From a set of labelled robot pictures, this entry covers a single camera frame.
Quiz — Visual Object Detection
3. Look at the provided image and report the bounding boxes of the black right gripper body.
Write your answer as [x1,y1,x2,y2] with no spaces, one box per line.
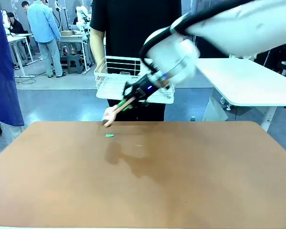
[131,74,165,102]

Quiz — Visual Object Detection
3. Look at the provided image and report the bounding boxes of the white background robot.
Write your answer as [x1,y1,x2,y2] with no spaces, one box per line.
[75,5,91,33]
[1,9,11,35]

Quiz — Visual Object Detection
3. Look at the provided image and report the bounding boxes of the white side table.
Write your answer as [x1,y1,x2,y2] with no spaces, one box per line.
[196,58,286,133]

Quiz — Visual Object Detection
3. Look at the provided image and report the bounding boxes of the grey step stool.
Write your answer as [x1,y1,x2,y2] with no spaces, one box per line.
[66,54,84,74]

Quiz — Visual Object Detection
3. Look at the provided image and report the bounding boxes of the white plastic bag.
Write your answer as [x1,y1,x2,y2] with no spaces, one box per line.
[202,96,229,122]

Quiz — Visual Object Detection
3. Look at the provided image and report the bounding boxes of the person in blue garment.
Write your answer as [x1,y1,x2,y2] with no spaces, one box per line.
[0,0,25,139]

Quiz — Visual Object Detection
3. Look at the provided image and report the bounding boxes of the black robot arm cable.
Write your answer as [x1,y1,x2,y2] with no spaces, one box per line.
[139,0,253,72]

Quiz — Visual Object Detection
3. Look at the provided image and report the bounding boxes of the white desk with box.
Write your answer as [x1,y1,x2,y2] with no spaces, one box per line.
[58,33,91,72]

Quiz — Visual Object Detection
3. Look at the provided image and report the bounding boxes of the man in light blue shirt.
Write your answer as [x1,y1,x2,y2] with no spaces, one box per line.
[26,0,67,79]

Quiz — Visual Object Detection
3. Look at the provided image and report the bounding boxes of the white wire dish rack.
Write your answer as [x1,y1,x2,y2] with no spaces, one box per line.
[94,56,176,101]

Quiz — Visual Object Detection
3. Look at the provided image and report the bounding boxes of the seated person in black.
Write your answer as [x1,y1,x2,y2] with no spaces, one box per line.
[7,11,29,70]

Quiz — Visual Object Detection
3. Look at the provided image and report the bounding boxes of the person in black shirt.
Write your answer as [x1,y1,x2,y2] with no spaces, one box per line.
[90,0,182,122]

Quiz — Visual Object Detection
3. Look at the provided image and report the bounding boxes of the person's right forearm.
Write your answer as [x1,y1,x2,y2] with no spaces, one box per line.
[90,27,106,72]

